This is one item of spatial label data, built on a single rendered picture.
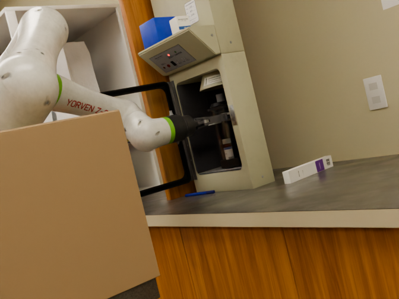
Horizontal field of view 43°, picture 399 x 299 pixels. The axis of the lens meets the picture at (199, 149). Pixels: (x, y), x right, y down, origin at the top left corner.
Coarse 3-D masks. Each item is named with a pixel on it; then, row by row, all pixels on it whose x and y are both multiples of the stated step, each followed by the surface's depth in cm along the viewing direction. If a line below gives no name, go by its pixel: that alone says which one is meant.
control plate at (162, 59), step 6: (174, 48) 174; (180, 48) 172; (162, 54) 180; (174, 54) 177; (180, 54) 175; (186, 54) 174; (150, 60) 186; (156, 60) 184; (162, 60) 183; (168, 60) 181; (174, 60) 180; (186, 60) 177; (192, 60) 175; (162, 66) 187; (174, 66) 184; (180, 66) 182
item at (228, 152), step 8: (224, 104) 180; (208, 112) 184; (216, 112) 181; (224, 112) 180; (216, 128) 183; (224, 128) 181; (232, 128) 181; (216, 136) 184; (224, 136) 181; (232, 136) 181; (224, 144) 181; (232, 144) 181; (224, 152) 182; (232, 152) 181
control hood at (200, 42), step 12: (180, 36) 166; (192, 36) 164; (204, 36) 165; (216, 36) 169; (156, 48) 178; (168, 48) 175; (192, 48) 170; (204, 48) 167; (216, 48) 168; (144, 60) 188; (204, 60) 175; (168, 72) 189
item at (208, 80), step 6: (210, 72) 181; (216, 72) 180; (204, 78) 183; (210, 78) 180; (216, 78) 179; (204, 84) 182; (210, 84) 180; (216, 84) 178; (222, 84) 194; (204, 90) 191; (210, 90) 194
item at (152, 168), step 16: (128, 96) 183; (144, 96) 187; (160, 96) 190; (144, 112) 186; (160, 112) 189; (128, 144) 182; (176, 144) 192; (144, 160) 184; (160, 160) 188; (176, 160) 191; (144, 176) 184; (160, 176) 187; (176, 176) 190
